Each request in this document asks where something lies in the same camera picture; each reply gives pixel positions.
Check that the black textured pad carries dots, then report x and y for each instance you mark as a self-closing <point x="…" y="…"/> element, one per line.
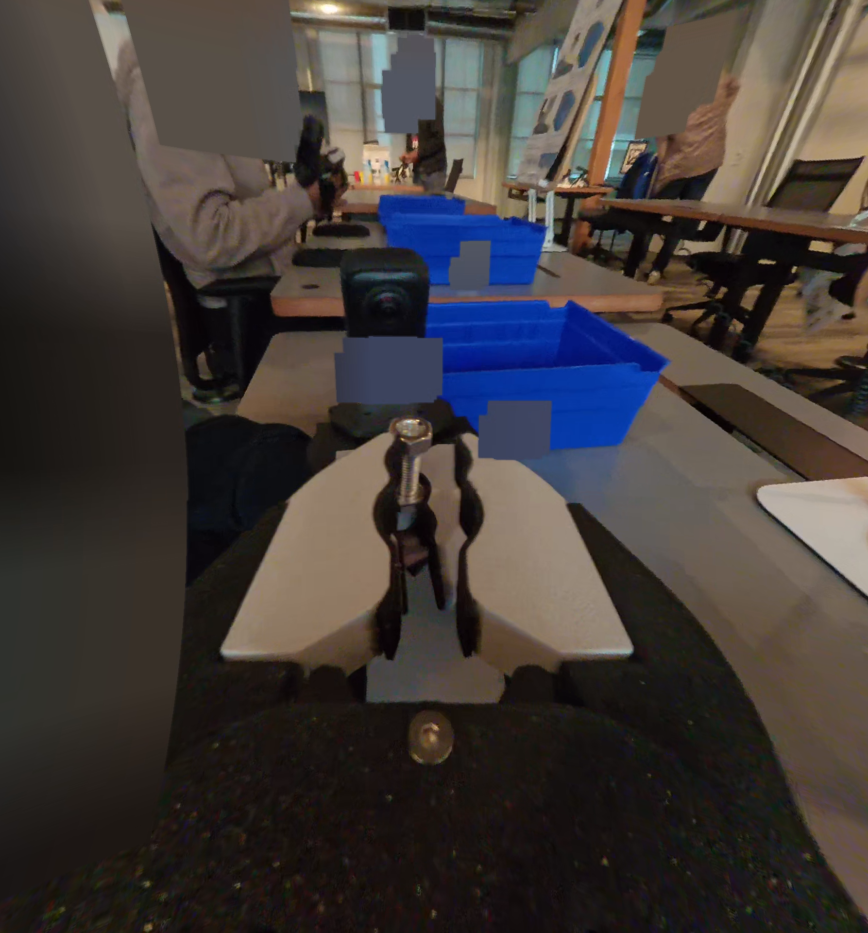
<point x="317" y="257"/>
<point x="343" y="230"/>

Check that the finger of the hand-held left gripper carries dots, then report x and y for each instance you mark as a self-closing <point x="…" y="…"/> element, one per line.
<point x="401" y="568"/>
<point x="442" y="474"/>

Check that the steel hex nut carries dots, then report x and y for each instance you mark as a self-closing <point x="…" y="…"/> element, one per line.
<point x="410" y="501"/>

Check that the white desk stand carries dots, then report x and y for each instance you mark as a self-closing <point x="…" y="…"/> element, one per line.
<point x="820" y="517"/>
<point x="552" y="219"/>

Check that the leaning poster board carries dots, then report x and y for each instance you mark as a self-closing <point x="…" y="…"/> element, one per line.
<point x="572" y="73"/>

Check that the wooden post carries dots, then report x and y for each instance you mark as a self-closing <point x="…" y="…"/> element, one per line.
<point x="616" y="87"/>

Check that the person's left forearm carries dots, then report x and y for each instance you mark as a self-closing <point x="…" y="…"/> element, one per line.
<point x="244" y="474"/>

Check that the black framed sign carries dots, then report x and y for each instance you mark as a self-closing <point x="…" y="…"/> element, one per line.
<point x="634" y="157"/>

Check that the blue jacket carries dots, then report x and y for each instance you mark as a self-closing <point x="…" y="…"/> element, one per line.
<point x="641" y="175"/>

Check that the steel hex bolt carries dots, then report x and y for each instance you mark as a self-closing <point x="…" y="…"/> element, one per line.
<point x="408" y="474"/>

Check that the white plastic bag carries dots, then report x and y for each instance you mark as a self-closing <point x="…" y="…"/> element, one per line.
<point x="827" y="302"/>

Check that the blue divided plastic bin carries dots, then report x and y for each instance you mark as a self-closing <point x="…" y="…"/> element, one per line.
<point x="587" y="393"/>

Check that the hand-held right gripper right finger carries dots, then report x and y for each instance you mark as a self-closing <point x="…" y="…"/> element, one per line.
<point x="550" y="576"/>

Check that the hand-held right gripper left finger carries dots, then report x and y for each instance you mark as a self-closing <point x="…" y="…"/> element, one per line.
<point x="310" y="576"/>

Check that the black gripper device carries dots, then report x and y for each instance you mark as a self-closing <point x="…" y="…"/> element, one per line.
<point x="452" y="175"/>
<point x="317" y="167"/>

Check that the wooden desk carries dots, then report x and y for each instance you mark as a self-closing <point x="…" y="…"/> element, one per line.
<point x="769" y="215"/>

